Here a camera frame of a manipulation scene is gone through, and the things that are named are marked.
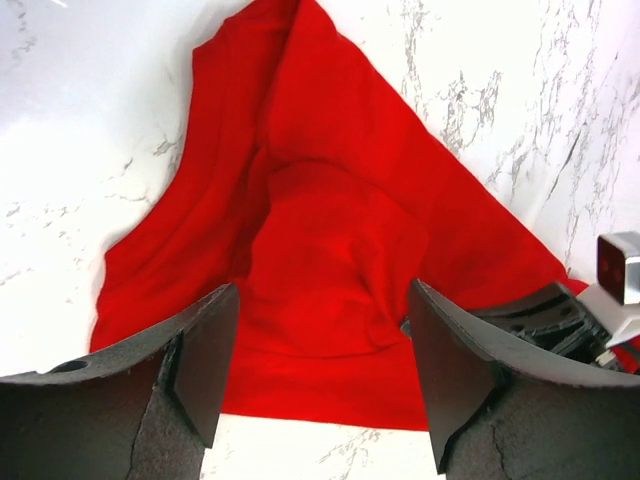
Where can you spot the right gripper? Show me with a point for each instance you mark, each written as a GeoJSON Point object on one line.
{"type": "Point", "coordinates": [554, 320]}

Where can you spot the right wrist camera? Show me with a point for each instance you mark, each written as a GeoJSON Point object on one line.
{"type": "Point", "coordinates": [613, 299]}

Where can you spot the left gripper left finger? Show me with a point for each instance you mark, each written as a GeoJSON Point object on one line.
{"type": "Point", "coordinates": [146, 407]}

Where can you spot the red t-shirt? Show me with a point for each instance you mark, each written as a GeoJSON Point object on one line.
{"type": "Point", "coordinates": [308, 182]}

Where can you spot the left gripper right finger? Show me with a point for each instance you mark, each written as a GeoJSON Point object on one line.
{"type": "Point", "coordinates": [501, 408]}

